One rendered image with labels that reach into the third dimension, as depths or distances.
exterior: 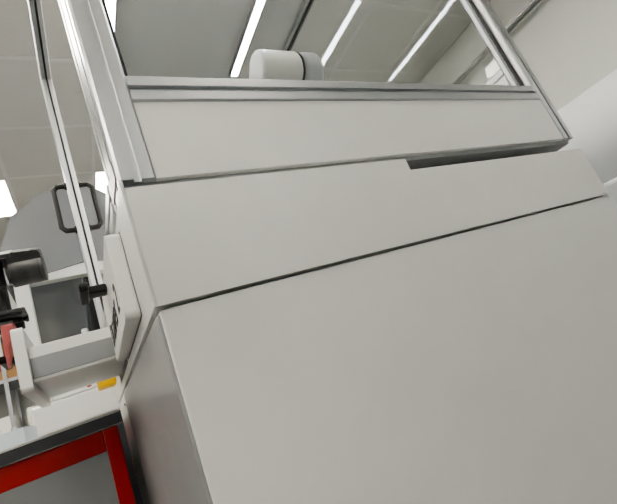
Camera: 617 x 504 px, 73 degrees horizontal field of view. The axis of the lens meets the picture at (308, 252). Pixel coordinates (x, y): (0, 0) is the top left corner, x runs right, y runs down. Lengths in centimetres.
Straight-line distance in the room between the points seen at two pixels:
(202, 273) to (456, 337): 34
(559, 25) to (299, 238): 338
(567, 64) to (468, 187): 297
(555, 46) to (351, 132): 316
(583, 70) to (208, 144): 327
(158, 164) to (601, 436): 70
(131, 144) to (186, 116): 8
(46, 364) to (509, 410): 73
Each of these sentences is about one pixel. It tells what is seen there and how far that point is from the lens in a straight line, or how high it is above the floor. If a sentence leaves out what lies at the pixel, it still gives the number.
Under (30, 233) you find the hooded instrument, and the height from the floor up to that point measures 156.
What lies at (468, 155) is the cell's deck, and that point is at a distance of 83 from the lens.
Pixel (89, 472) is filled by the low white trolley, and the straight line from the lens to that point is 108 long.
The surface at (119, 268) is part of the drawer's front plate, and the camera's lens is 54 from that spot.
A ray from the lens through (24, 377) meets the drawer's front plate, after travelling 84.
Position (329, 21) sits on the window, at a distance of 85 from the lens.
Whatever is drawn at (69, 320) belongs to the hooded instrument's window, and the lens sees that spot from 185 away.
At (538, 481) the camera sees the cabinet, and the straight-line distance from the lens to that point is 66.
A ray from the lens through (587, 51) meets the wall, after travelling 364.
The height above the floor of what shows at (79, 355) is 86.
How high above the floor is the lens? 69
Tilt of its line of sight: 15 degrees up
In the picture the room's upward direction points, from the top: 22 degrees counter-clockwise
